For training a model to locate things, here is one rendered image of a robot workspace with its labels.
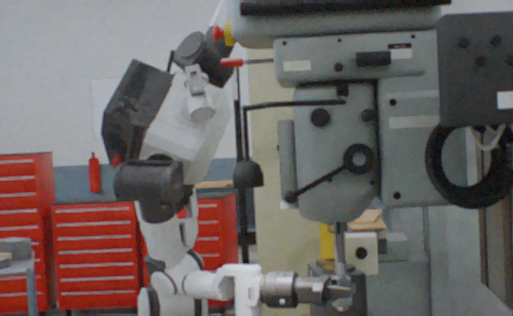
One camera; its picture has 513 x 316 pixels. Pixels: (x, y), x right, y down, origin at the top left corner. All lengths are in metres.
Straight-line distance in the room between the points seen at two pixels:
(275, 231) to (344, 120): 1.90
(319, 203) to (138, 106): 0.57
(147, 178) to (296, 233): 1.74
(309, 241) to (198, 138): 1.66
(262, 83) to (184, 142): 1.60
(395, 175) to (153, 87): 0.72
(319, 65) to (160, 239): 0.63
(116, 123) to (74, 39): 9.40
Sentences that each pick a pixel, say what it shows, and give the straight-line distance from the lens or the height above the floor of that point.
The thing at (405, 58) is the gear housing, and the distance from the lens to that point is 1.65.
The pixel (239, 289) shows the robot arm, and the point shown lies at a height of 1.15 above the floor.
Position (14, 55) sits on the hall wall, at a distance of 11.62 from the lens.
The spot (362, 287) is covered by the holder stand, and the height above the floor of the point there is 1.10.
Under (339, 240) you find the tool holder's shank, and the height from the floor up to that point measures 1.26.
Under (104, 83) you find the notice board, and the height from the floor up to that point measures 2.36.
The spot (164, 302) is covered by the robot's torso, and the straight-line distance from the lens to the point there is 2.27.
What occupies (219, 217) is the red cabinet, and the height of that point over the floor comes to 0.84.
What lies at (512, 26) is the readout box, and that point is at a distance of 1.44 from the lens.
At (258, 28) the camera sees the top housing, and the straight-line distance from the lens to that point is 1.64.
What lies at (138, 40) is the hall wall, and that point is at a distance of 11.11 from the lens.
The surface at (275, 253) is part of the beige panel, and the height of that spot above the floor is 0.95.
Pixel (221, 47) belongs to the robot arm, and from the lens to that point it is 2.11.
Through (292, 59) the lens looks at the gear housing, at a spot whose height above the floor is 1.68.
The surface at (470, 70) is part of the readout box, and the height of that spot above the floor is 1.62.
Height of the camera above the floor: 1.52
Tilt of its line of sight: 3 degrees down
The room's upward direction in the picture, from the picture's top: 3 degrees counter-clockwise
